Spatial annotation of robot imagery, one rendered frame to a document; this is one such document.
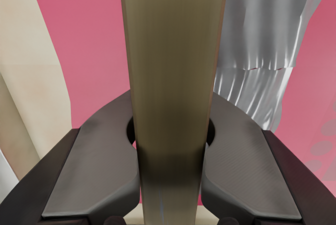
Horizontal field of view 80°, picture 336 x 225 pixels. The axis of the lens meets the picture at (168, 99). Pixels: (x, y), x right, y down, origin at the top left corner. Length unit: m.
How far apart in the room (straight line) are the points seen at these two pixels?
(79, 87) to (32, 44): 0.05
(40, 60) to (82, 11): 0.06
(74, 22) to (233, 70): 0.13
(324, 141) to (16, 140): 0.32
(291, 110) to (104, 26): 0.19
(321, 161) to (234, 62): 0.17
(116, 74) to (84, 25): 0.05
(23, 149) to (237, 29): 0.23
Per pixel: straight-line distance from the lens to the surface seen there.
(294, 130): 0.25
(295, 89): 0.22
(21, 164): 0.26
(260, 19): 0.18
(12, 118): 0.24
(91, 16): 0.18
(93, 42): 0.18
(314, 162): 0.30
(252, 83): 0.19
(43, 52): 0.20
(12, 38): 0.21
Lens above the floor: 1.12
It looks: 59 degrees down
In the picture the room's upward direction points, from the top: 179 degrees counter-clockwise
